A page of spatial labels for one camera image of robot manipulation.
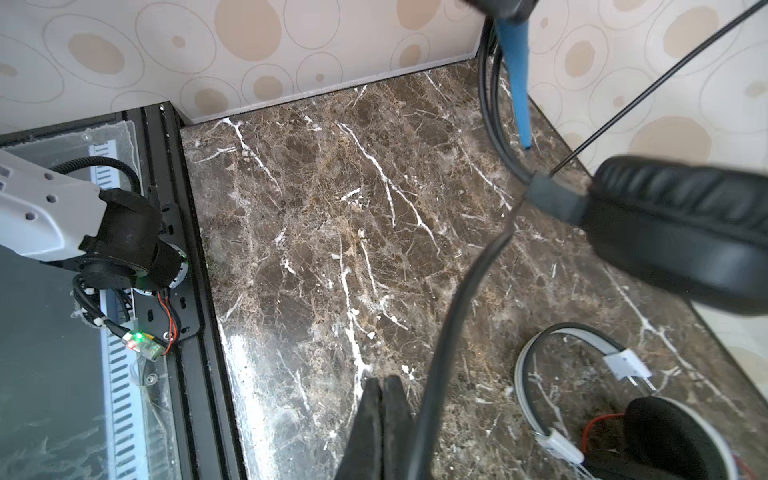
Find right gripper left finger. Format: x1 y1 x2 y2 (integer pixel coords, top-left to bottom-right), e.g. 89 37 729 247
335 378 383 480

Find white black headphones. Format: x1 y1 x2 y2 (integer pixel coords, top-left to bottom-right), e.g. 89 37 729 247
514 322 739 479

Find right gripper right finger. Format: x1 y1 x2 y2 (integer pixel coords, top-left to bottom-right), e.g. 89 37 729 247
382 375 414 480

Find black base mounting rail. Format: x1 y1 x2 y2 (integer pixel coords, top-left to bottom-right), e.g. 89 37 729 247
1 102 245 479

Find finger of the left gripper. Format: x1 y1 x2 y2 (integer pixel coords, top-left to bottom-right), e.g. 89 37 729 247
495 19 532 149

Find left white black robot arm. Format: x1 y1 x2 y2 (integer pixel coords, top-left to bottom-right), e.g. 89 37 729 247
1 151 189 295

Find black blue headphones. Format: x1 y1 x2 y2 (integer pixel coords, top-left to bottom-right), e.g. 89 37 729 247
474 1 767 316

